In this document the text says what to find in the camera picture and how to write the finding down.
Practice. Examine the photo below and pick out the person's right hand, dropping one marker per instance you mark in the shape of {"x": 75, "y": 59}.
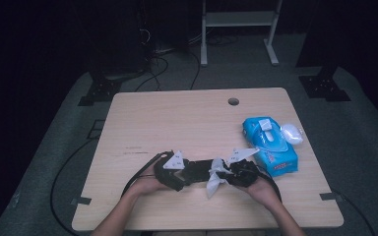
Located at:
{"x": 262, "y": 191}

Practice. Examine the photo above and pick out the white metal stand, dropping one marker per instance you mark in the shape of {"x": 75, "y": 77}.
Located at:
{"x": 239, "y": 18}

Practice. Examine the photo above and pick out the white wet wipe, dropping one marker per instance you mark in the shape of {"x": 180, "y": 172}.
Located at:
{"x": 214, "y": 183}

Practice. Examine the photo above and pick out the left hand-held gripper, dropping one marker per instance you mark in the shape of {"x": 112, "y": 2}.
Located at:
{"x": 164, "y": 177}

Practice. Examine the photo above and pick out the blue wet wipes pack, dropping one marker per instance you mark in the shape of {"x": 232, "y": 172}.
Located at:
{"x": 275, "y": 144}

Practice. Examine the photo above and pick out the blue toy car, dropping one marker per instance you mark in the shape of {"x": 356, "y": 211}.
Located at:
{"x": 200, "y": 170}

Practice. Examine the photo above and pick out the grey tape strip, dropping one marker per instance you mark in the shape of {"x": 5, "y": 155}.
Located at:
{"x": 329, "y": 196}
{"x": 80, "y": 200}

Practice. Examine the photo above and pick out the person's left hand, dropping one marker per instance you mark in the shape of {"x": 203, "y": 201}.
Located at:
{"x": 144, "y": 188}

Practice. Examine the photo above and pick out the black stand base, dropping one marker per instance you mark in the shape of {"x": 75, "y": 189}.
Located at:
{"x": 321, "y": 87}
{"x": 101, "y": 90}

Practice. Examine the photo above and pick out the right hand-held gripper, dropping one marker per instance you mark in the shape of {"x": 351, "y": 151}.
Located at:
{"x": 246, "y": 173}

